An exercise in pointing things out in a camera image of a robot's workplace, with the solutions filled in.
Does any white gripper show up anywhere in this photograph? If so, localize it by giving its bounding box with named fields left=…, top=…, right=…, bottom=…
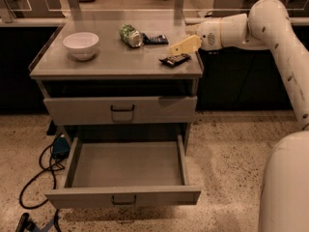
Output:
left=170, top=17, right=222, bottom=55

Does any black floor cable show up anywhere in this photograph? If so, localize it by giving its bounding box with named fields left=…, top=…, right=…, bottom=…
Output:
left=18, top=143, right=67, bottom=210

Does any blue snack bar wrapper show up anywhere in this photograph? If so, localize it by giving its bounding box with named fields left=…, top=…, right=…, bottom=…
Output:
left=143, top=34, right=169, bottom=45

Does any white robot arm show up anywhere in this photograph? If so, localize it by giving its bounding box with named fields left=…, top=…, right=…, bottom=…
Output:
left=171, top=0, right=309, bottom=232

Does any grey drawer cabinet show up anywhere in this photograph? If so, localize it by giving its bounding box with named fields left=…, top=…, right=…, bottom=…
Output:
left=31, top=10, right=203, bottom=141

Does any closed upper grey drawer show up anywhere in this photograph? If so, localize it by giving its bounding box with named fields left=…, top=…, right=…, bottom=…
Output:
left=44, top=97, right=197, bottom=126

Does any green soda can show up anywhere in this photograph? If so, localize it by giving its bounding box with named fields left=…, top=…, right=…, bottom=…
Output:
left=119, top=24, right=143, bottom=48

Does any clear acrylic barrier panel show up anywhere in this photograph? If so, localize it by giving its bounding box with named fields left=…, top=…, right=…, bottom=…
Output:
left=1, top=0, right=309, bottom=25

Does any open middle grey drawer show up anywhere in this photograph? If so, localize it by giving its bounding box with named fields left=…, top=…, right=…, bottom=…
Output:
left=45, top=137, right=201, bottom=209

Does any white ceramic bowl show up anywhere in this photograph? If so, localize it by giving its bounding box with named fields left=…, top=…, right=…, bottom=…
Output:
left=63, top=32, right=99, bottom=61

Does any blue power box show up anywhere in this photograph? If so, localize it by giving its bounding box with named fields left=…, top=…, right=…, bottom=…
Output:
left=51, top=136, right=70, bottom=159

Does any black tool on floor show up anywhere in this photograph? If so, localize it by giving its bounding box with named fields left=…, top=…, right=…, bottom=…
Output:
left=15, top=213, right=36, bottom=232

